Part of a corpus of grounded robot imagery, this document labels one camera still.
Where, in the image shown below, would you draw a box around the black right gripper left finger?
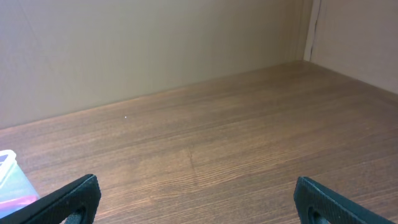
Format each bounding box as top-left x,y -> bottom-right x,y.
1,174 -> 101,224

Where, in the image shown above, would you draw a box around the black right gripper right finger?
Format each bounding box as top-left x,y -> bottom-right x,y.
294,177 -> 394,224

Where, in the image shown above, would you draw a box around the clear plastic container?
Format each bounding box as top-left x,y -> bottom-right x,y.
0,149 -> 40,218

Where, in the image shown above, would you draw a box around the red handled snips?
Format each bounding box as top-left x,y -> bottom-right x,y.
0,195 -> 39,210

